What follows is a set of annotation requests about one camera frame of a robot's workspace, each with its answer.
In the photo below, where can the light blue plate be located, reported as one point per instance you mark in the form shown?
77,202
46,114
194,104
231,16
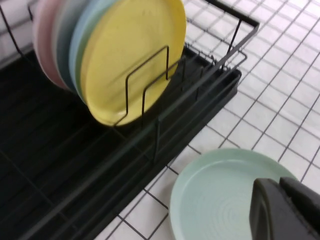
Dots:
80,45

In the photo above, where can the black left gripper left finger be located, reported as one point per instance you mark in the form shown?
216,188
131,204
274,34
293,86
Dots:
270,215

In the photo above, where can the grey-blue plate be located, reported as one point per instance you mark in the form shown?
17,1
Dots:
63,50

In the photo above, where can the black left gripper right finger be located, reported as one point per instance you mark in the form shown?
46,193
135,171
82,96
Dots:
307,207

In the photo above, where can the pink plate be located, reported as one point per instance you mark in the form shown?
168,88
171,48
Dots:
43,50

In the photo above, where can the white grid tablecloth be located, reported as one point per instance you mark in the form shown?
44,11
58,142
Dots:
275,100

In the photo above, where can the mint green plate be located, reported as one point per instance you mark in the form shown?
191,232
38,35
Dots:
212,200

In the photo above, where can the yellow plate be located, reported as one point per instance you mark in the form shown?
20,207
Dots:
140,37

